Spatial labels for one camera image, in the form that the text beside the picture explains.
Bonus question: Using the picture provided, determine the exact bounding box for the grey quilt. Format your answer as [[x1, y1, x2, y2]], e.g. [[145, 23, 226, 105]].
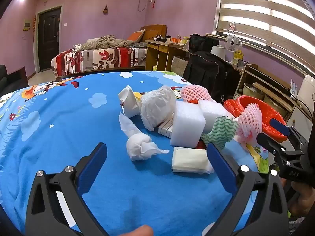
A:
[[80, 36, 134, 52]]

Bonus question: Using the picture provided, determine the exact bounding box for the wooden headboard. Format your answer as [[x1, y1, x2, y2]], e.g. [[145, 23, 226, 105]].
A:
[[140, 25, 168, 41]]

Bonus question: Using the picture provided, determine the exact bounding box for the black duffel bag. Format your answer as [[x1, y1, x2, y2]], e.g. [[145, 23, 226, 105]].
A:
[[188, 34, 219, 54]]

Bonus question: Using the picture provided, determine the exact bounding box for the white foam block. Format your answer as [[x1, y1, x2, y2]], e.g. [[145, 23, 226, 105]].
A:
[[198, 100, 230, 133], [170, 101, 206, 148]]

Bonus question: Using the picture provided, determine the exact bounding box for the person's right hand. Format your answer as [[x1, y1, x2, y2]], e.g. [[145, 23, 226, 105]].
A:
[[285, 179, 315, 217]]

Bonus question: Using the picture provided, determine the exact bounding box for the white napkin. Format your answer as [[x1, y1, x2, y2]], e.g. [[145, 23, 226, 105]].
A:
[[172, 147, 214, 174]]

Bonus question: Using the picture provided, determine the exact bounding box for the person's left hand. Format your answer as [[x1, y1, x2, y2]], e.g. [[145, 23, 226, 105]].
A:
[[128, 225, 154, 236]]

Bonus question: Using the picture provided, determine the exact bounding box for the wooden shelf cabinet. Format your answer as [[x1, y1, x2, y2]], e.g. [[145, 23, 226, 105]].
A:
[[234, 63, 315, 140]]

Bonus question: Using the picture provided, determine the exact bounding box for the white rice cooker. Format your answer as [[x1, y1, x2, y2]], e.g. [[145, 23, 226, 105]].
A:
[[296, 75, 315, 109]]

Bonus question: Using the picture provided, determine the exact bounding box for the dark wooden side table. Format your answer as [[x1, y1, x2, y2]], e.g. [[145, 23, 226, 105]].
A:
[[6, 66, 29, 90]]

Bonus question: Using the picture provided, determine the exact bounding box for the small white carton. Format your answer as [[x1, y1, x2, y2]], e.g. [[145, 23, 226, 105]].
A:
[[158, 118, 175, 137]]

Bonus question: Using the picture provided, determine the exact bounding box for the orange pillow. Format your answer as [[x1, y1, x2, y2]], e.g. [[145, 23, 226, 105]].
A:
[[127, 29, 145, 43]]

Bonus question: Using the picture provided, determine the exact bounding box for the white plastic bag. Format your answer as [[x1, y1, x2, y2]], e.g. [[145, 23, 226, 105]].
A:
[[140, 86, 177, 131]]

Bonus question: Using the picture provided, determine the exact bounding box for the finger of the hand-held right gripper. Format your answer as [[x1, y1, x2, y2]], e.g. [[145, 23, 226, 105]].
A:
[[256, 132, 293, 159], [269, 118, 308, 144]]

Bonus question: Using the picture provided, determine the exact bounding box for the pink foam fruit net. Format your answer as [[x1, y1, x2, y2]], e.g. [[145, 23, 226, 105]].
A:
[[235, 103, 263, 145], [180, 85, 213, 103]]

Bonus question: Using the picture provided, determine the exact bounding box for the group of small bottles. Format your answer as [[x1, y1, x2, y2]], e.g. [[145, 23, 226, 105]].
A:
[[154, 35, 190, 45]]

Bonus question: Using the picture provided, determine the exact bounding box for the striped window blind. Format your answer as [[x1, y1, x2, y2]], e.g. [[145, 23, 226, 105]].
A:
[[215, 0, 315, 77]]

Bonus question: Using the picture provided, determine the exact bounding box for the dark door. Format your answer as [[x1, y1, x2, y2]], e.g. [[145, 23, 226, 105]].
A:
[[37, 7, 62, 72]]

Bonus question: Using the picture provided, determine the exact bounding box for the cartoon printed blue blanket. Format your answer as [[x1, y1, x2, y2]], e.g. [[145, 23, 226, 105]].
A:
[[0, 71, 271, 236]]

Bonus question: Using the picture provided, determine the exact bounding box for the red hanging string ornament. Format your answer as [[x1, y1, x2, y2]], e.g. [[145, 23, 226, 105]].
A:
[[32, 15, 37, 45]]

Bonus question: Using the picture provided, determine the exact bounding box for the green wavy striped cloth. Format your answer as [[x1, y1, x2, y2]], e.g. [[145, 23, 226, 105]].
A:
[[202, 117, 239, 150]]

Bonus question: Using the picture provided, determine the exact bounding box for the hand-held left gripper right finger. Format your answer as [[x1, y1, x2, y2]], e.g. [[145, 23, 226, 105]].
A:
[[205, 143, 289, 236]]

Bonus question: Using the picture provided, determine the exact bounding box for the white tissue ball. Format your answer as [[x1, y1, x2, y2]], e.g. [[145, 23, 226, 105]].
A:
[[119, 112, 170, 162]]

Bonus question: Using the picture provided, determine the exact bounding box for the bed with leaf-print sheet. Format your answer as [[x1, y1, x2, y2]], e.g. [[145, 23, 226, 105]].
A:
[[51, 45, 148, 78]]

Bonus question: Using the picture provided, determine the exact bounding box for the wooden desk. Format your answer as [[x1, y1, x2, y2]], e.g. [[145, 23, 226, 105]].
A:
[[145, 39, 190, 72]]

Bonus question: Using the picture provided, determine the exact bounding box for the black sofa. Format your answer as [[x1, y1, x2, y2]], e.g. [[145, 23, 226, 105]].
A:
[[0, 65, 8, 90]]

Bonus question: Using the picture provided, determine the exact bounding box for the black flat cooktop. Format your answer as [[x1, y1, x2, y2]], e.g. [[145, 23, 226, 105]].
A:
[[248, 65, 307, 96]]

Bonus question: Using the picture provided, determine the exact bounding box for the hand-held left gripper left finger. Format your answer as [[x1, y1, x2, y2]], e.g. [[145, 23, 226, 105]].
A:
[[26, 142, 109, 236]]

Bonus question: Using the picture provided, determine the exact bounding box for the white desk fan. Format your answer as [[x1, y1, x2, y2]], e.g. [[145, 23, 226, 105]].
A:
[[224, 34, 243, 53]]

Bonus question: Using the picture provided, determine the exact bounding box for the large black red-piped bag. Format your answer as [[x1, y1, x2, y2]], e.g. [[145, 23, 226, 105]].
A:
[[183, 51, 234, 102]]

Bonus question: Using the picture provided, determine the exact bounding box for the white paper roll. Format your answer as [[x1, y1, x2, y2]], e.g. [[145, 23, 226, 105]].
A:
[[210, 45, 226, 60]]

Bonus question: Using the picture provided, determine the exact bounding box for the wooden board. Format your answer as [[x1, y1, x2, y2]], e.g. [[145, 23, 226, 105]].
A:
[[253, 82, 294, 111]]

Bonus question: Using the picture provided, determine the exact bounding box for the red bin with red liner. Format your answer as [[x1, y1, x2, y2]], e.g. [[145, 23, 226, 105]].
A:
[[223, 95, 288, 143]]

